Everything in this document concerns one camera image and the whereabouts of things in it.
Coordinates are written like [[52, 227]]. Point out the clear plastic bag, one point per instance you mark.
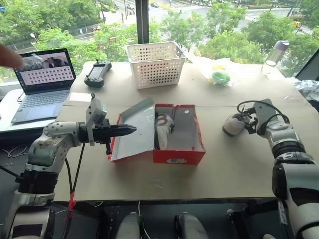
[[224, 66]]

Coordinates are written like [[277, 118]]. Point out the clear bottle with purple lid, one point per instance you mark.
[[272, 58]]

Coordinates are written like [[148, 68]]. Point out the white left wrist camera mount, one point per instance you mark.
[[96, 109]]

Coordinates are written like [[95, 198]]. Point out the dark monitor edge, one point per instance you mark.
[[310, 68]]

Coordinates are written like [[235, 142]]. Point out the black handheld remote controller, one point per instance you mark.
[[96, 73]]

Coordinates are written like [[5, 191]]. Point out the grey open laptop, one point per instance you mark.
[[42, 99]]

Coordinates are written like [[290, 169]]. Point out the white paper sheet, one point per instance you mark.
[[79, 97]]

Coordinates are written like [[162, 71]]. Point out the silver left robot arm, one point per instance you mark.
[[47, 147]]

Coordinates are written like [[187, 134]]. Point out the crumpled silver foil wrap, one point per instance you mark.
[[307, 87]]

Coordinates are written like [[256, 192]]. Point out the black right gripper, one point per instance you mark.
[[252, 124]]

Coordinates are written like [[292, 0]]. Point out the yellow small object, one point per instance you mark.
[[218, 66]]

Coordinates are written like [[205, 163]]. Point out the white grey sneaker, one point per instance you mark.
[[233, 125]]

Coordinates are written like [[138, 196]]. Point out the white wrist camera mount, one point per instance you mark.
[[265, 109], [96, 109]]

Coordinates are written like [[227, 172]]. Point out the white side table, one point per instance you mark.
[[7, 117]]

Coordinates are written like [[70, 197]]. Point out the white sneaker with brown print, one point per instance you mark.
[[164, 129]]

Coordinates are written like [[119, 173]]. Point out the person's bare hand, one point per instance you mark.
[[10, 58]]

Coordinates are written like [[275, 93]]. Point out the green round object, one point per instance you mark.
[[220, 77]]

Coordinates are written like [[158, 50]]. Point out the dark rounded grey shape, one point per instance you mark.
[[190, 226], [129, 225]]

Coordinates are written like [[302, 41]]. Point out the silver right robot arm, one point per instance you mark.
[[286, 149]]

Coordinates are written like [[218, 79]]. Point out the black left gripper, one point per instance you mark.
[[101, 134]]

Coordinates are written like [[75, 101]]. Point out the black window frame post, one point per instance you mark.
[[142, 22]]

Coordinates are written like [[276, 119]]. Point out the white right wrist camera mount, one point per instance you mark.
[[265, 109]]

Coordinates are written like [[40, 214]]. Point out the white perforated plastic basket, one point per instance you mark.
[[157, 67]]

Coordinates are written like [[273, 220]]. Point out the red cardboard shoebox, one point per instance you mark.
[[178, 154]]

